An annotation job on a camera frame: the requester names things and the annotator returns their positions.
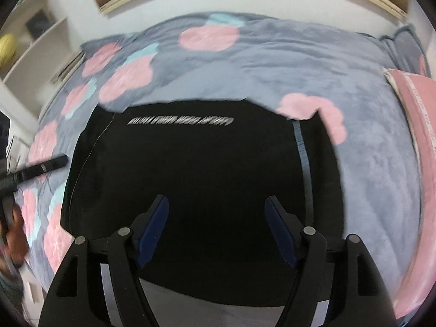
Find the grey floral bed blanket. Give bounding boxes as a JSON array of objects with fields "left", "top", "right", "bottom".
[{"left": 27, "top": 13, "right": 429, "bottom": 295}]

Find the black jacket with white lettering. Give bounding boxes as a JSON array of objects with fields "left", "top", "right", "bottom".
[{"left": 60, "top": 101, "right": 344, "bottom": 307}]

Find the yellow ball on shelf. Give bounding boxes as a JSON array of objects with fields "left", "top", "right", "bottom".
[{"left": 0, "top": 33, "right": 17, "bottom": 68}]

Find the person's left hand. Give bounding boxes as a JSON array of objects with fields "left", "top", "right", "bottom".
[{"left": 4, "top": 204, "right": 29, "bottom": 266}]

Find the pink pillow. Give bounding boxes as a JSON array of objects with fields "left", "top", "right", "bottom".
[{"left": 382, "top": 66, "right": 436, "bottom": 320}]

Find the white wall shelf unit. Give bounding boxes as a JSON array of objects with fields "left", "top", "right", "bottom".
[{"left": 1, "top": 0, "right": 81, "bottom": 144}]

